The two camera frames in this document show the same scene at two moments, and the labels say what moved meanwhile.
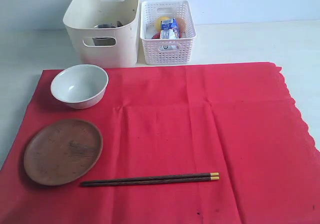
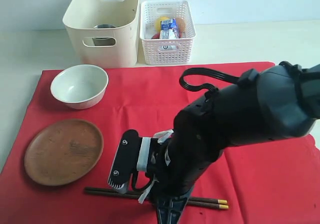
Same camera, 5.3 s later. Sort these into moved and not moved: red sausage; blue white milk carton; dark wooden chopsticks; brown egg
Moved: dark wooden chopsticks
Not moved: brown egg; red sausage; blue white milk carton
